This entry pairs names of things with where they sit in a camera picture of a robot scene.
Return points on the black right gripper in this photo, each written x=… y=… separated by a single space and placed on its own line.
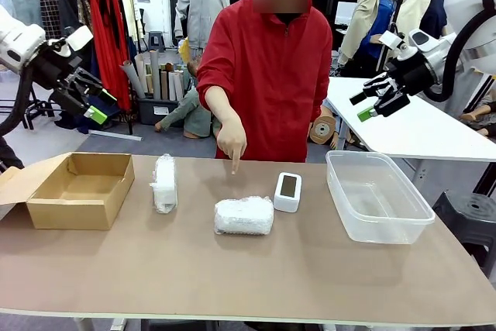
x=410 y=73

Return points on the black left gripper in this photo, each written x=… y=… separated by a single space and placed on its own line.
x=58 y=63

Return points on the narrow bubble-wrapped clock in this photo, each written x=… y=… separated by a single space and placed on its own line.
x=165 y=183

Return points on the unwrapped white digital clock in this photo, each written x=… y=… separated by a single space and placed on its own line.
x=286 y=201

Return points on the wide bubble-wrapped clock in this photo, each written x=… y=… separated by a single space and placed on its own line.
x=243 y=218

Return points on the person's right forearm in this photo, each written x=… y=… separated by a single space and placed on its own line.
x=219 y=102

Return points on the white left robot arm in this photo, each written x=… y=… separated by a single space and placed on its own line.
x=19 y=38

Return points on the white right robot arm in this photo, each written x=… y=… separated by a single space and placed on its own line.
x=469 y=1

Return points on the person's right hand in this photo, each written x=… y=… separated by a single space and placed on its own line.
x=231 y=139

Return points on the grey paper roll leaning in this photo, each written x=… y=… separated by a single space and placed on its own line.
x=133 y=79

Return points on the metal bar on floor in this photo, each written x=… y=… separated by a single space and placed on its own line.
x=116 y=136

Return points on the white side table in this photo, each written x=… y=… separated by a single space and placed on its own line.
x=418 y=133

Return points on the red hanging dress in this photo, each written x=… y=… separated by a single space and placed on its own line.
x=106 y=48

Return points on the cream paper roll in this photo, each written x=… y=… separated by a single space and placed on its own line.
x=141 y=73

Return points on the grey bin with label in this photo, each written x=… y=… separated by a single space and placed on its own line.
x=155 y=112

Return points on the tall grey paper roll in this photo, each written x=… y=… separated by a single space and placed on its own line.
x=156 y=75

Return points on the mannequin in beige coat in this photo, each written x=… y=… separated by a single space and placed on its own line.
x=368 y=17

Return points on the brown paper roll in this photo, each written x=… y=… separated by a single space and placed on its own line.
x=164 y=85

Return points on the white paper roll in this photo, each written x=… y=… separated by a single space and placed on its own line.
x=171 y=86

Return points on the black hanging garment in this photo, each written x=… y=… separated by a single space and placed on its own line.
x=69 y=9

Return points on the white monitor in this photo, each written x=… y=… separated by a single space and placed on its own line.
x=346 y=13

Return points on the small grey stool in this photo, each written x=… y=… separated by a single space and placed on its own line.
x=156 y=40

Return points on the cream hanging garment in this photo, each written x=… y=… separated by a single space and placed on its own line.
x=129 y=13

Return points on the dark sleeved bystander arm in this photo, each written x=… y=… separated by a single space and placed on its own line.
x=9 y=154

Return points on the black clothes rack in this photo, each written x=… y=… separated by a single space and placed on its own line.
x=126 y=5

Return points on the mannequin lying on floor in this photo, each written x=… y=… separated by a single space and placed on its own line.
x=482 y=114

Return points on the mannequin in cream navy top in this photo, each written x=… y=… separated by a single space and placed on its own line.
x=430 y=5

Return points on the mannequin in green shirt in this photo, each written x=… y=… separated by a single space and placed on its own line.
x=191 y=114

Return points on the open brown cardboard box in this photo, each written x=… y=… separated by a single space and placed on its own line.
x=73 y=211

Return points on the person in red jacket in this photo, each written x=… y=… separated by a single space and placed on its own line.
x=267 y=75

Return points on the clear plastic container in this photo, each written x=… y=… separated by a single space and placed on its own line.
x=381 y=222

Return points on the mannequin in grey hoodie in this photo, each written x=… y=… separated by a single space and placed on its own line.
x=201 y=5

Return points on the black plastic stool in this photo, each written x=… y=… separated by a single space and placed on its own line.
x=470 y=214

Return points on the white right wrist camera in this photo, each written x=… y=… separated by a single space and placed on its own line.
x=391 y=39

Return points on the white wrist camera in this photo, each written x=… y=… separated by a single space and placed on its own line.
x=391 y=39
x=80 y=38

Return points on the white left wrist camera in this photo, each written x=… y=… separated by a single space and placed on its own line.
x=80 y=38

